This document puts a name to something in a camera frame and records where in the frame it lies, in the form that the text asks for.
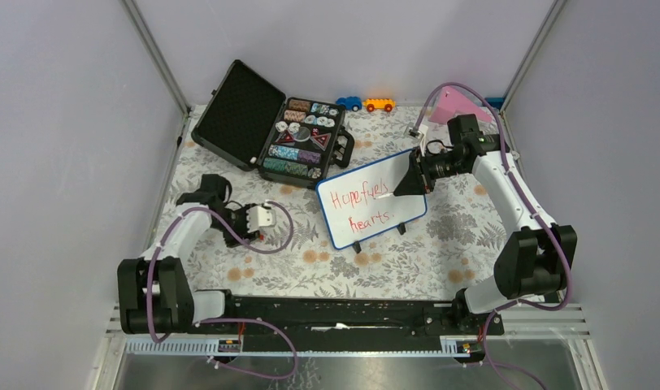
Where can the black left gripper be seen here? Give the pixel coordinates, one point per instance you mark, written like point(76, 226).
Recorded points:
point(243, 231)

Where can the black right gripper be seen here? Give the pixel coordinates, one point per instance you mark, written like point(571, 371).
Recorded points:
point(412, 184)

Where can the blue framed whiteboard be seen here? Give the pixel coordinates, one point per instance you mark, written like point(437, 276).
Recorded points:
point(350, 209)

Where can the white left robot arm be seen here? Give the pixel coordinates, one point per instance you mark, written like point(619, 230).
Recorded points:
point(155, 298)

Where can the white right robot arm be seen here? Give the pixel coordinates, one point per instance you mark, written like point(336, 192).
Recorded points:
point(536, 258)

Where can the orange toy car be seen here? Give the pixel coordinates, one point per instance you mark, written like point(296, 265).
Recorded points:
point(380, 104)

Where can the pink plastic stand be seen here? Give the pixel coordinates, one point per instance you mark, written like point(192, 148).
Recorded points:
point(451, 103)

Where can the black poker chip case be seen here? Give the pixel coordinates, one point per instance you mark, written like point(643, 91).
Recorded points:
point(255, 126)

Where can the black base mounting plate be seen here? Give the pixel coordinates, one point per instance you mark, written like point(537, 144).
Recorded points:
point(320, 325)

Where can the blue toy car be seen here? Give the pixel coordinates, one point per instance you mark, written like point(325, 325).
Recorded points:
point(350, 103)

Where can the blue block in corner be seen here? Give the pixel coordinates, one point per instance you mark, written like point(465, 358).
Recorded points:
point(495, 102)

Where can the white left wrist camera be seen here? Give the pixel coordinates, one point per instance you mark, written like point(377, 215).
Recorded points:
point(259, 216)

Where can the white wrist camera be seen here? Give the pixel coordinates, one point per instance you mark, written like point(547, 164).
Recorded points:
point(259, 216)
point(418, 132)

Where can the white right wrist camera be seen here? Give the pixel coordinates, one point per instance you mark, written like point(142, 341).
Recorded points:
point(418, 132)

